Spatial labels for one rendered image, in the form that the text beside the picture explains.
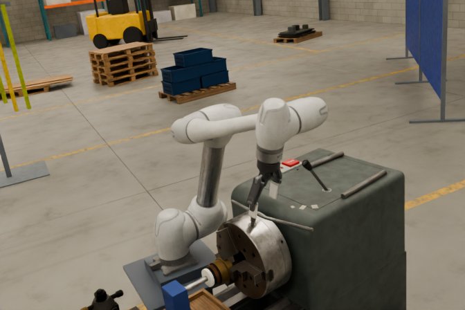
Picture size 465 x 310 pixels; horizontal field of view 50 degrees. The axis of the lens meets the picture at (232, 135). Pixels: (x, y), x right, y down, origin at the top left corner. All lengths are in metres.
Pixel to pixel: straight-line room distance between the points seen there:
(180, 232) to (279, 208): 0.63
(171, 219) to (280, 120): 1.01
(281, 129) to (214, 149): 0.68
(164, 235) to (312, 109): 1.06
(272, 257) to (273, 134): 0.51
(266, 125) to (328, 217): 0.50
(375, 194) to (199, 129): 0.75
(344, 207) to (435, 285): 1.84
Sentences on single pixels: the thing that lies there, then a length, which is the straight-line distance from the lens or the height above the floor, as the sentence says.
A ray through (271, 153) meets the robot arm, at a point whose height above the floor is 1.56.
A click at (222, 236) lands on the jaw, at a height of 1.19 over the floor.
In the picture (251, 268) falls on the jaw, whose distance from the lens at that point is 1.88.
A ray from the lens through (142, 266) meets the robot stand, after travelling 2.66.
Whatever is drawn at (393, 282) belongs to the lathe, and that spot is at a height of 0.75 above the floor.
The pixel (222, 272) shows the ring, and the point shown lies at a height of 1.10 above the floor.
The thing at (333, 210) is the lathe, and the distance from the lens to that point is 1.90.
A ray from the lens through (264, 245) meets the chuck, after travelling 1.84.
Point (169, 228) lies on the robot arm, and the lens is 2.37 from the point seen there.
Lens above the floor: 2.15
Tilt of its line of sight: 19 degrees down
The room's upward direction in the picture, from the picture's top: 7 degrees counter-clockwise
